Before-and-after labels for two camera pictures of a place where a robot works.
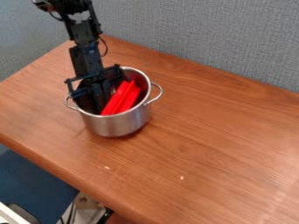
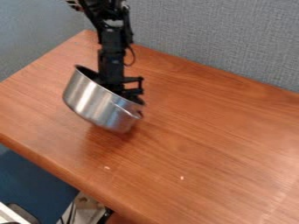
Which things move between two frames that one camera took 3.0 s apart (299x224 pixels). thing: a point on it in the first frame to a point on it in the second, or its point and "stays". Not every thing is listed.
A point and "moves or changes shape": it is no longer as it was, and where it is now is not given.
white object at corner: (10, 216) stays
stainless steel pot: (133, 121) moves or changes shape
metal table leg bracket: (86, 210) stays
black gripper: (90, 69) to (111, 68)
